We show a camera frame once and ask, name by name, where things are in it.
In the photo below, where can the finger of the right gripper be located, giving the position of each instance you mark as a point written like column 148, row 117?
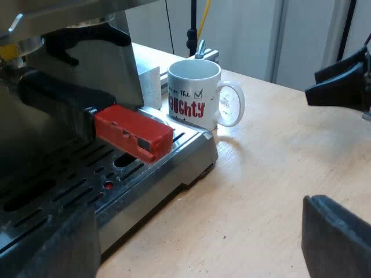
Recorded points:
column 339, row 92
column 345, row 68

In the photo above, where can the black tripod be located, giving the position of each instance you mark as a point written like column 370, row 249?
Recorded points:
column 192, row 37

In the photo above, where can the steel espresso machine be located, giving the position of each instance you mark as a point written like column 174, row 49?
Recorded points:
column 162, row 173

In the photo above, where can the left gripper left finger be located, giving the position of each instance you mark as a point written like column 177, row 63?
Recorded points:
column 58, row 255

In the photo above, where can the white mug with red print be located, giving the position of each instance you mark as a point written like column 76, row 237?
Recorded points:
column 188, row 87

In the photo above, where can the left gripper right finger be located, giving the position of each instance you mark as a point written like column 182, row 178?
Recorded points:
column 339, row 246

